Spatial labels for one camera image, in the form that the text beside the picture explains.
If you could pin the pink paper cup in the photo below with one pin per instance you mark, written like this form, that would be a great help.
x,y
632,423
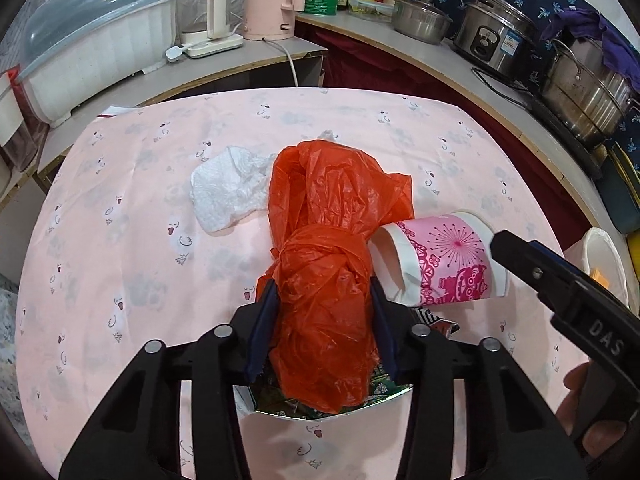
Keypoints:
x,y
450,260

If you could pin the pink printed tablecloth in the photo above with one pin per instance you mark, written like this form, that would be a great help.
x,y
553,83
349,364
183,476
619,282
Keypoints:
x,y
125,260

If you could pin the white power plug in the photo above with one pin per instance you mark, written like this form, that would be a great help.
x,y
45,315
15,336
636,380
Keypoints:
x,y
176,53

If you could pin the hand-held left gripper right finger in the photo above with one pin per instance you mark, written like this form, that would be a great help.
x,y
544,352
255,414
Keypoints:
x,y
382,322

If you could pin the dark foil wrapper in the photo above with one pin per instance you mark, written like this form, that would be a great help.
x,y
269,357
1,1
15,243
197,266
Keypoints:
x,y
280,402

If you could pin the white crumpled tissue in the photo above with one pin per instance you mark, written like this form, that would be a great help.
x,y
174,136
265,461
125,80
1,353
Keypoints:
x,y
232,187

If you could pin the red plastic bag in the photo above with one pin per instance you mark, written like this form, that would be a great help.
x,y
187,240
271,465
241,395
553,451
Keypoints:
x,y
320,285

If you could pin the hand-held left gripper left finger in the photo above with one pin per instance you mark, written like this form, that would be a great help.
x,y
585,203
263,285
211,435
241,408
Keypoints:
x,y
262,320

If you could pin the lidded steel pot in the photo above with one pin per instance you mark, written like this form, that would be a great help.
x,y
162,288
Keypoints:
x,y
420,20

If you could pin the stack of blue bowls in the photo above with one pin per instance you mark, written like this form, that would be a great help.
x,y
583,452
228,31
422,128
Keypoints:
x,y
622,190

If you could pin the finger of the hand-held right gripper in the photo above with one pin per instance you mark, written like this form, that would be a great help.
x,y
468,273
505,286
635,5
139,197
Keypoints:
x,y
525,260

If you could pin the purple cloth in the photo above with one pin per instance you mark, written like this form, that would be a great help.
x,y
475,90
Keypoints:
x,y
590,25

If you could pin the pink electric kettle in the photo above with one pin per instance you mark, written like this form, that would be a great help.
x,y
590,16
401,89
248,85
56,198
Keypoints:
x,y
272,0

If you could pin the white trash bin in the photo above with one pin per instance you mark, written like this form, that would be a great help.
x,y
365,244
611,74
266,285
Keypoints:
x,y
600,252

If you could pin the steel rice cooker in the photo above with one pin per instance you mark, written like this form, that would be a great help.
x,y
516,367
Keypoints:
x,y
495,35

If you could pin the clear food container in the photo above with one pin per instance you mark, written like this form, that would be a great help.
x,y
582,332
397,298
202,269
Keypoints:
x,y
370,9

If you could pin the white dish drainer box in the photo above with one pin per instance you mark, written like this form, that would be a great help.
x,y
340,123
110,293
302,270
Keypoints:
x,y
100,45

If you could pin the glass electric kettle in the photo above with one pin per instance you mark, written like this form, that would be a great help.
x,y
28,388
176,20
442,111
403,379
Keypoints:
x,y
205,10

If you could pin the black induction cooker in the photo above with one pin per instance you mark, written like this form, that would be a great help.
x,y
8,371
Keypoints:
x,y
565,135

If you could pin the large steel stockpot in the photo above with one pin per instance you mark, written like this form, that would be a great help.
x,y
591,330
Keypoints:
x,y
585,95

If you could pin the person's right hand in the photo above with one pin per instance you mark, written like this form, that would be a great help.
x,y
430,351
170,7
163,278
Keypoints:
x,y
576,395

